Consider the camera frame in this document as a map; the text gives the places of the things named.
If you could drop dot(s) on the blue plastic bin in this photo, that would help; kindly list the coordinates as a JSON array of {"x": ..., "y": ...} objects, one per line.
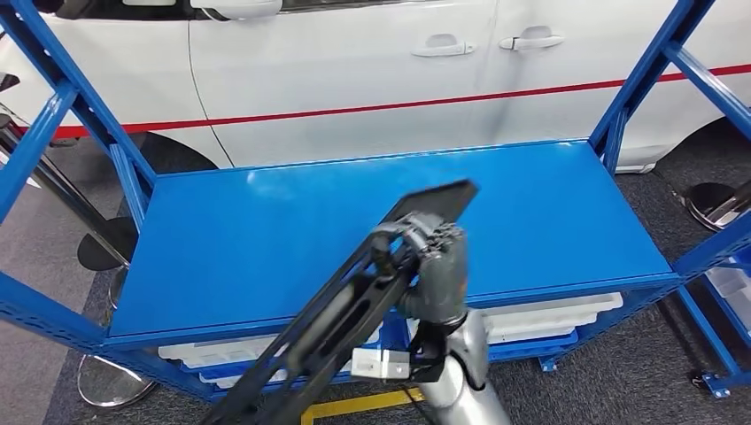
[{"x": 528, "y": 352}]

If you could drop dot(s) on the blue wheeled shelf rack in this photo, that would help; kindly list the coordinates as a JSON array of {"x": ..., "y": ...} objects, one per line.
[{"x": 713, "y": 334}]

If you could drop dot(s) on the white car red stripe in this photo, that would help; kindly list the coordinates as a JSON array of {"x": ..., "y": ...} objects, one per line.
[{"x": 322, "y": 88}]

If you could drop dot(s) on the chrome stanchion post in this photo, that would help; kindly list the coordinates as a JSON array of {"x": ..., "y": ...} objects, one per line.
[
  {"x": 713, "y": 205},
  {"x": 114, "y": 384},
  {"x": 58, "y": 187}
]

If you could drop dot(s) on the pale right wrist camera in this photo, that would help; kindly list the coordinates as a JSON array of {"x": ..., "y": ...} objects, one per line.
[{"x": 378, "y": 363}]

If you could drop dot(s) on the black camera bracket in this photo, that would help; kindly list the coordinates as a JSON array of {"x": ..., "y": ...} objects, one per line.
[{"x": 428, "y": 363}]

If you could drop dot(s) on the black plastic plate holder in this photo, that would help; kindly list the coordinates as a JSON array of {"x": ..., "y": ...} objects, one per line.
[{"x": 437, "y": 202}]

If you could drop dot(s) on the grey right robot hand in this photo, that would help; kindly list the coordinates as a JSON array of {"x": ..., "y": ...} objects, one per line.
[{"x": 443, "y": 275}]

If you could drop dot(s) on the dark round stanchion base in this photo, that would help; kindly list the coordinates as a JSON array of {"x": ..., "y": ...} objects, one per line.
[{"x": 94, "y": 249}]

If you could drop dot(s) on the blue metal shelf rack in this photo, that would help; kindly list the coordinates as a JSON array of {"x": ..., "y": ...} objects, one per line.
[{"x": 528, "y": 234}]

